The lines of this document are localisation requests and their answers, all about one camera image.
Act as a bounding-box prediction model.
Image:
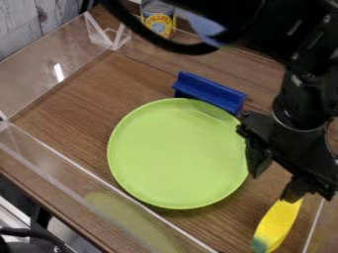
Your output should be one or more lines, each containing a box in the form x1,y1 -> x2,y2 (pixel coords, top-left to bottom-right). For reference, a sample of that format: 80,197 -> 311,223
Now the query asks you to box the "clear acrylic enclosure wall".
0,118 -> 216,253

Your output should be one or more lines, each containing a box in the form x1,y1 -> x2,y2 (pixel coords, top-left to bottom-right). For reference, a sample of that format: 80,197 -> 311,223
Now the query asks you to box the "yellow labelled tin can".
140,0 -> 176,39

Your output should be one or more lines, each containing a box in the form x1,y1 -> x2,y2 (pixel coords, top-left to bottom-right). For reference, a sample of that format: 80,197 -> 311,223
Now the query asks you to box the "yellow green banana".
251,200 -> 301,253

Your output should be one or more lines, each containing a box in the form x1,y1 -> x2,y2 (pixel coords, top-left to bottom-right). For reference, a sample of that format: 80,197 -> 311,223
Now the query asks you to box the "green round plate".
106,99 -> 248,210

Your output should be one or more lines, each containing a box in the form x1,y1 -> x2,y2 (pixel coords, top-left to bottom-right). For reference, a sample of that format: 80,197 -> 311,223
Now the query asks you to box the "clear acrylic triangle bracket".
82,12 -> 130,51

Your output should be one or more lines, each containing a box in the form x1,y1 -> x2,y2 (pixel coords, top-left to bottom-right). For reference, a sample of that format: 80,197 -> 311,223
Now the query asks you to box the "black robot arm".
166,0 -> 338,203

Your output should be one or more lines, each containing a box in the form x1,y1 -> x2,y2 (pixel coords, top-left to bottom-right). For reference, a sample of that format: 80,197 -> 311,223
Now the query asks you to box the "blue plastic block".
170,71 -> 247,116

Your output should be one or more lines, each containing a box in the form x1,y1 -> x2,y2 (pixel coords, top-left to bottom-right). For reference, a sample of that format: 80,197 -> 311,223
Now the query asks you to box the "black cable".
97,0 -> 221,56

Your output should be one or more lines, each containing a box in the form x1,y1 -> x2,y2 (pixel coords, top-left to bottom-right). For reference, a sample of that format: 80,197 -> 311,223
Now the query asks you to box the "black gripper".
236,111 -> 338,204

